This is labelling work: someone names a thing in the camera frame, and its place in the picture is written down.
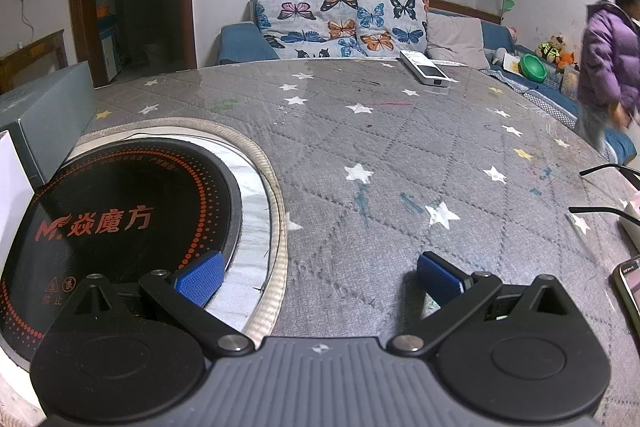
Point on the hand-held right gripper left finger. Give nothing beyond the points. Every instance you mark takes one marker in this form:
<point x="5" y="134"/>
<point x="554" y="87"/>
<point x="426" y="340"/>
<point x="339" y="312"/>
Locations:
<point x="200" y="278"/>

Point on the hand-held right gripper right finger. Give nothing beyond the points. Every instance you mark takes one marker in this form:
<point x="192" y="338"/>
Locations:
<point x="440" y="278"/>

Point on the white cardboard box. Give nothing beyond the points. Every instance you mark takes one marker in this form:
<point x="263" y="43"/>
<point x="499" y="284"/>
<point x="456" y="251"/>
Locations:
<point x="12" y="207"/>

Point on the grey box with silver lettering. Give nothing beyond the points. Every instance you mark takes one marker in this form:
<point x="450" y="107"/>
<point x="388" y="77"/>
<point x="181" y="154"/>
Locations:
<point x="45" y="107"/>

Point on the grey star-print desktop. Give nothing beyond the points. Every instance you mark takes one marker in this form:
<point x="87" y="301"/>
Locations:
<point x="400" y="167"/>

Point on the black round induction cooker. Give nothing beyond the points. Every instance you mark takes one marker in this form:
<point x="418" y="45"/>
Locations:
<point x="115" y="217"/>

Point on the smartphone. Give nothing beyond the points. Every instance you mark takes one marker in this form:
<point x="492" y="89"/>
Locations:
<point x="629" y="289"/>

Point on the black eyeglasses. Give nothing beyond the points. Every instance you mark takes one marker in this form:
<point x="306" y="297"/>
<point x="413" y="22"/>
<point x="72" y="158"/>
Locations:
<point x="600" y="168"/>

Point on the white remote control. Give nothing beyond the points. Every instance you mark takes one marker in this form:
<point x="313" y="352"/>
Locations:
<point x="425" y="69"/>

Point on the green bowl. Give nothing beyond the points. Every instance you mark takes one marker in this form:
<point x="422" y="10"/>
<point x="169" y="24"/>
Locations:
<point x="532" y="68"/>

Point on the clear toy container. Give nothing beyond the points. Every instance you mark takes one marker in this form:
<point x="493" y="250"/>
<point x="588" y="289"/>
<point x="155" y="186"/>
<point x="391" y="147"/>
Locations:
<point x="570" y="82"/>

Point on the grey pillow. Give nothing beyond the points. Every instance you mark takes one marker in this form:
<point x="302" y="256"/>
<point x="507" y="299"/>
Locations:
<point x="457" y="42"/>

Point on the blue sofa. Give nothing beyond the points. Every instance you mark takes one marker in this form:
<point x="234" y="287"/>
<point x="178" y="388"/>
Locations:
<point x="245" y="44"/>

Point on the plush bear toy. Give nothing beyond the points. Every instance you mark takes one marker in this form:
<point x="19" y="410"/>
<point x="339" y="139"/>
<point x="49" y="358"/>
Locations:
<point x="551" y="48"/>

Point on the butterfly print blanket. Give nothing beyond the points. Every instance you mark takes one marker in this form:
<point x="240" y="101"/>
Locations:
<point x="340" y="27"/>

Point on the wooden side table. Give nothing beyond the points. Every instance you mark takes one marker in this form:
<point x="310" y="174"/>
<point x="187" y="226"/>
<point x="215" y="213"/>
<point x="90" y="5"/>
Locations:
<point x="35" y="57"/>

